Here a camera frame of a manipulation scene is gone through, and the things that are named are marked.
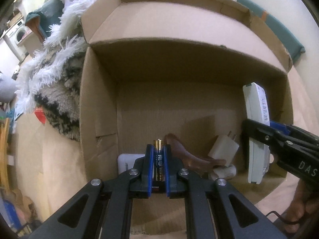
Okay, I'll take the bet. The grey plastic bag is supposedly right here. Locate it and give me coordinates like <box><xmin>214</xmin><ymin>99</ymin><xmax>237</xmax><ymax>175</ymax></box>
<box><xmin>0</xmin><ymin>72</ymin><xmax>17</xmax><ymax>103</ymax></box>

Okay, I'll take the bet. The white pill bottle blue label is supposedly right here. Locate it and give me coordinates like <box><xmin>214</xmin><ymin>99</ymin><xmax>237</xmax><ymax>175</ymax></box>
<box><xmin>208</xmin><ymin>164</ymin><xmax>237</xmax><ymax>181</ymax></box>

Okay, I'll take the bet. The white earbuds case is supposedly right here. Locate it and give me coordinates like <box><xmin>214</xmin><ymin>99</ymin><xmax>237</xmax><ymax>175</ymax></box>
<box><xmin>117</xmin><ymin>154</ymin><xmax>145</xmax><ymax>174</ymax></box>

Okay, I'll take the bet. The white remote control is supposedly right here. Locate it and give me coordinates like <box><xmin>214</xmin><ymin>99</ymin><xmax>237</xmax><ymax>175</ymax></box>
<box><xmin>242</xmin><ymin>83</ymin><xmax>270</xmax><ymax>184</ymax></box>

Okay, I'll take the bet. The furry black white throw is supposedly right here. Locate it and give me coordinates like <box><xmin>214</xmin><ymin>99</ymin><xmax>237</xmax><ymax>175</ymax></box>
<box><xmin>16</xmin><ymin>0</ymin><xmax>97</xmax><ymax>141</ymax></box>

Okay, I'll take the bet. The white power adapter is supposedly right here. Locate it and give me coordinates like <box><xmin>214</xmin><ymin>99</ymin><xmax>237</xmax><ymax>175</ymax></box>
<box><xmin>208</xmin><ymin>131</ymin><xmax>239</xmax><ymax>167</ymax></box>

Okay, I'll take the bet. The open cardboard box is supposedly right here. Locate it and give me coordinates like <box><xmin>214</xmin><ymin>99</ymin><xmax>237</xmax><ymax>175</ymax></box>
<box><xmin>79</xmin><ymin>0</ymin><xmax>295</xmax><ymax>236</ymax></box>

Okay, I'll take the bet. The brown hair claw clip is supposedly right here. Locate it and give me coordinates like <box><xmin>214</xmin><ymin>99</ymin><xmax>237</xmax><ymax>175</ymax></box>
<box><xmin>164</xmin><ymin>133</ymin><xmax>226</xmax><ymax>174</ymax></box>

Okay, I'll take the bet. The black lipstick tube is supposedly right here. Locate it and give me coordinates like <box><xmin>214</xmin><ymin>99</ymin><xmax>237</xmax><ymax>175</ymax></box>
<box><xmin>152</xmin><ymin>183</ymin><xmax>166</xmax><ymax>194</ymax></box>

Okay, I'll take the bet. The teal orange pillow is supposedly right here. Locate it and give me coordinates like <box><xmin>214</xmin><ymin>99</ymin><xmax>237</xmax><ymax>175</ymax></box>
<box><xmin>25</xmin><ymin>0</ymin><xmax>64</xmax><ymax>43</ymax></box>

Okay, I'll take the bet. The white washing machine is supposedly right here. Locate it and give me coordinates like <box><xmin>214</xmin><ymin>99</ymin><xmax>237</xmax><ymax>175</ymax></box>
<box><xmin>4</xmin><ymin>18</ymin><xmax>27</xmax><ymax>55</ymax></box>

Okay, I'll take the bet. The teal cushion with orange stripe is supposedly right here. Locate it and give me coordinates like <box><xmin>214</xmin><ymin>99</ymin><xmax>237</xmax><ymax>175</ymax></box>
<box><xmin>236</xmin><ymin>0</ymin><xmax>305</xmax><ymax>64</ymax></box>

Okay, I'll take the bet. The wooden chair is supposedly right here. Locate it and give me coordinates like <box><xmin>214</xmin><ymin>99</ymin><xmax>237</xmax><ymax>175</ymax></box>
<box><xmin>0</xmin><ymin>118</ymin><xmax>10</xmax><ymax>192</ymax></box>

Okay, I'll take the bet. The gold black battery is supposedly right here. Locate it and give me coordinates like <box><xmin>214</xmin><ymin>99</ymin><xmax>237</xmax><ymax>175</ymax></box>
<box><xmin>154</xmin><ymin>139</ymin><xmax>164</xmax><ymax>181</ymax></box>

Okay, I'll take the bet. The person's right hand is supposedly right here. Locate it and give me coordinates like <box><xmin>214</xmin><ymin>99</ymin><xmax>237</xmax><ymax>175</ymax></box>
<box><xmin>286</xmin><ymin>180</ymin><xmax>318</xmax><ymax>222</ymax></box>

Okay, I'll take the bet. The red shopping bag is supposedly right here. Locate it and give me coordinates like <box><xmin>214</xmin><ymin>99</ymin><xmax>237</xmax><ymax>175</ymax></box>
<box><xmin>34</xmin><ymin>107</ymin><xmax>46</xmax><ymax>125</ymax></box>

